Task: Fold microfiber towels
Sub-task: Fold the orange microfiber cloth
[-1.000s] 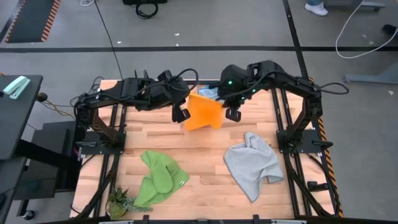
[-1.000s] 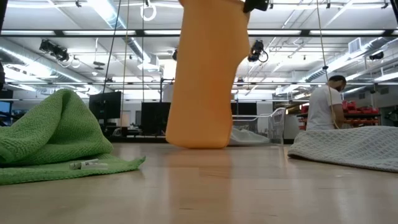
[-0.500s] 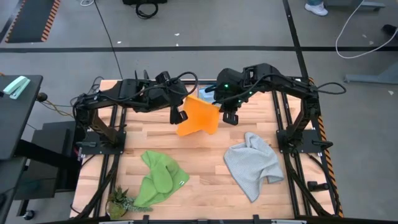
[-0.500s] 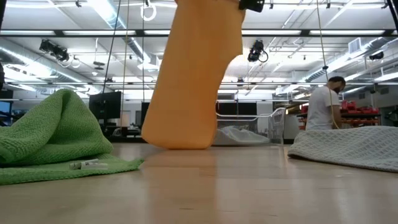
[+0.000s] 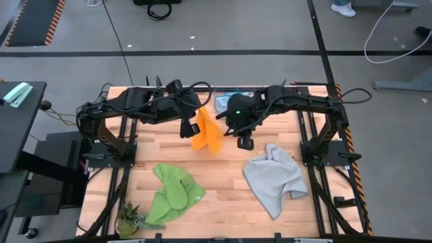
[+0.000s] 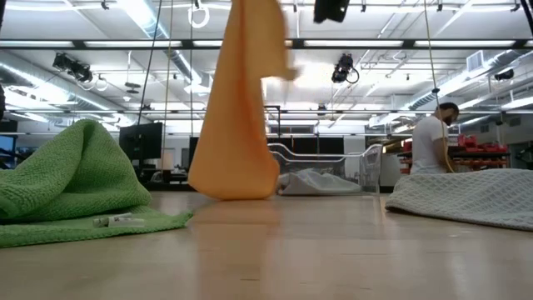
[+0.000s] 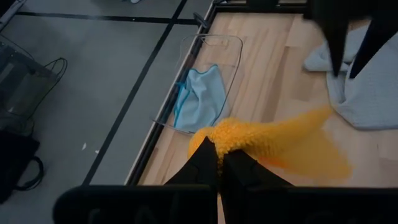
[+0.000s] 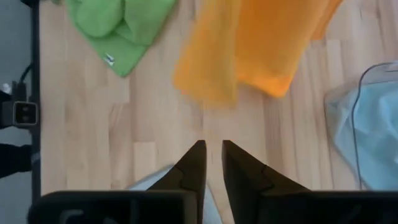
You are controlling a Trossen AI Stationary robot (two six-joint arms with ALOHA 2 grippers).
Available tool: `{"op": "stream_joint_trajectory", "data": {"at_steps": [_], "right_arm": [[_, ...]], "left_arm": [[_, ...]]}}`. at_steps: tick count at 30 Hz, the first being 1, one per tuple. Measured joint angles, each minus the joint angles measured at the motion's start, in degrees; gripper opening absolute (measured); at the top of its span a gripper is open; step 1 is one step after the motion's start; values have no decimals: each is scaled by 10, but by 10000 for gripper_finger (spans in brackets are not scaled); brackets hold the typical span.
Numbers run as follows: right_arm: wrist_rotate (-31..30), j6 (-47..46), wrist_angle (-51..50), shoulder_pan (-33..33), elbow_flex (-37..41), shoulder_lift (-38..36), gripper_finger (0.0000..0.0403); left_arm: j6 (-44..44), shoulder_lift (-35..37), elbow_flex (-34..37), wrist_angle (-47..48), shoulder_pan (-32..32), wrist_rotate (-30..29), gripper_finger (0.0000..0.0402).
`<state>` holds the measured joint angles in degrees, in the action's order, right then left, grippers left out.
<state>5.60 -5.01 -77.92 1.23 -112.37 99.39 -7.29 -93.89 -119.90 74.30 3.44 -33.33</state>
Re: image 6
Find grey microfiber towel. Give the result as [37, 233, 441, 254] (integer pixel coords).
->
[385, 167, 533, 233]

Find black hanging cord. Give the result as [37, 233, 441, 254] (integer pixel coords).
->
[136, 0, 164, 126]

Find green microfiber towel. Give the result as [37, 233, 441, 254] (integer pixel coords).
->
[0, 119, 195, 249]

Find red storage bins shelf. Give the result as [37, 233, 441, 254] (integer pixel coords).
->
[401, 133, 511, 174]

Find black monitor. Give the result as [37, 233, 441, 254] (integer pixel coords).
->
[119, 122, 163, 162]

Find person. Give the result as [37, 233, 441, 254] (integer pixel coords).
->
[410, 102, 461, 175]

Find black overhead beam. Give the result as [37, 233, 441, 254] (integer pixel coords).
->
[0, 38, 533, 51]

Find black ceiling-mounted device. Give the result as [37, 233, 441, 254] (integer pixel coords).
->
[52, 52, 93, 83]
[331, 52, 360, 84]

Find black partition panels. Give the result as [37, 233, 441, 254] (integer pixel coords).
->
[189, 136, 345, 156]

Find white ceiling cable ring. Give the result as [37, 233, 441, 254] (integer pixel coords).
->
[187, 2, 212, 29]

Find blue microfiber towel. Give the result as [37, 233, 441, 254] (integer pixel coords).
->
[277, 167, 362, 196]

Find silver ventilation duct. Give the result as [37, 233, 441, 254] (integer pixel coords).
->
[120, 0, 214, 95]
[0, 53, 130, 126]
[411, 48, 533, 112]

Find clear plastic bin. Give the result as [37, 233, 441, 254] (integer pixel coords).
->
[267, 142, 384, 197]

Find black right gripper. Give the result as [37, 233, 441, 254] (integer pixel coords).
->
[312, 0, 351, 24]

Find orange microfiber towel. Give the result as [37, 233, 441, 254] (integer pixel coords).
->
[187, 0, 301, 202]

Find black metal rack frame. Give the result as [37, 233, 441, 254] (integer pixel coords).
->
[264, 105, 281, 138]

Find yellow hanging cord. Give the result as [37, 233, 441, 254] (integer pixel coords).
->
[423, 0, 456, 174]

